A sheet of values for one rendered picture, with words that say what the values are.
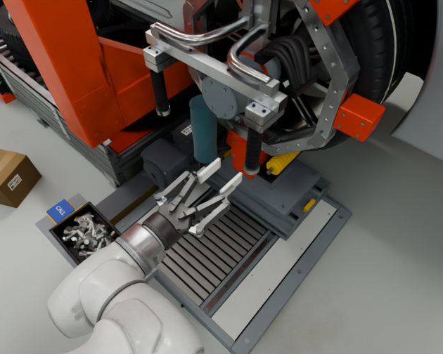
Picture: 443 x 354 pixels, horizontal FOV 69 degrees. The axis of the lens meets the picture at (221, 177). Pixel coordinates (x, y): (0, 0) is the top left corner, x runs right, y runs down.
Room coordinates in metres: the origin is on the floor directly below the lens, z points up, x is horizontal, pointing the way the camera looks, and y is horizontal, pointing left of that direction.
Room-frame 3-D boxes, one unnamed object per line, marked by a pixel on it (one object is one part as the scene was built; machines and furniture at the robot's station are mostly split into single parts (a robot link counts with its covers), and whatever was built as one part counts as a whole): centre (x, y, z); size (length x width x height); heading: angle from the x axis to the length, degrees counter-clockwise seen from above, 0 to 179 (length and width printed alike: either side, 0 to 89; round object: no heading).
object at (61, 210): (0.57, 0.54, 0.47); 0.07 x 0.07 x 0.02; 48
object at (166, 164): (1.00, 0.15, 0.26); 0.42 x 0.18 x 0.35; 138
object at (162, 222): (0.33, 0.10, 0.83); 0.09 x 0.08 x 0.07; 138
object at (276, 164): (0.82, -0.26, 0.51); 0.29 x 0.06 x 0.06; 138
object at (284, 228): (0.95, -0.22, 0.13); 0.50 x 0.36 x 0.10; 48
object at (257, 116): (0.56, -0.10, 0.93); 0.09 x 0.05 x 0.05; 138
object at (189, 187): (0.39, 0.08, 0.83); 0.11 x 0.01 x 0.04; 156
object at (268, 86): (0.67, -0.10, 1.03); 0.19 x 0.18 x 0.11; 138
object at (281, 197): (0.95, -0.22, 0.32); 0.40 x 0.30 x 0.28; 48
